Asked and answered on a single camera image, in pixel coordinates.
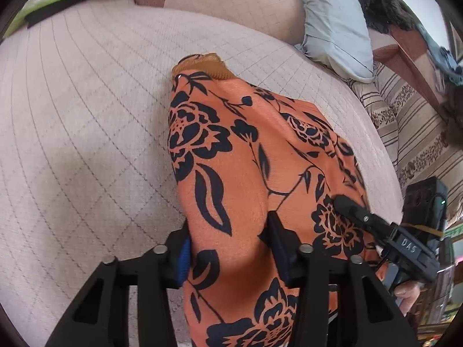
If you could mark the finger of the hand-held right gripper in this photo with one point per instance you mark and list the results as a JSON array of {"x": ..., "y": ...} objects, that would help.
[{"x": 356, "y": 214}]

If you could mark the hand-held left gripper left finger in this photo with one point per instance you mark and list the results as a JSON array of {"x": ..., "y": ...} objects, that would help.
[{"x": 184, "y": 256}]

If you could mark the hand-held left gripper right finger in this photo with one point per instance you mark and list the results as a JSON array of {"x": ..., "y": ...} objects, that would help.
[{"x": 277, "y": 242}]

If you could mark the orange black floral garment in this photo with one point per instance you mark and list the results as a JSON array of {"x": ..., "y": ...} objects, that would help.
[{"x": 249, "y": 173}]

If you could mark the person's right hand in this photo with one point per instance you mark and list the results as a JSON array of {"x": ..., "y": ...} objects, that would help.
[{"x": 407, "y": 294}]

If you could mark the striped floral bed sheet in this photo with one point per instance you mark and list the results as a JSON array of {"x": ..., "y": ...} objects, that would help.
[{"x": 416, "y": 141}]

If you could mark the quilted pink bed cover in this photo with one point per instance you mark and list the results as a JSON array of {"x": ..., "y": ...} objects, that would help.
[{"x": 90, "y": 115}]

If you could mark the blue grey cloth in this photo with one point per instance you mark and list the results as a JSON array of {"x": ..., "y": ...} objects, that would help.
[{"x": 443, "y": 61}]

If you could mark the light blue pillow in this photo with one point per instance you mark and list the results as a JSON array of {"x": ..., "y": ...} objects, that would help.
[{"x": 336, "y": 32}]

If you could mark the dark furry blanket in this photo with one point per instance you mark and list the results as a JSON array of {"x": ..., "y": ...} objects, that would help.
[{"x": 387, "y": 7}]

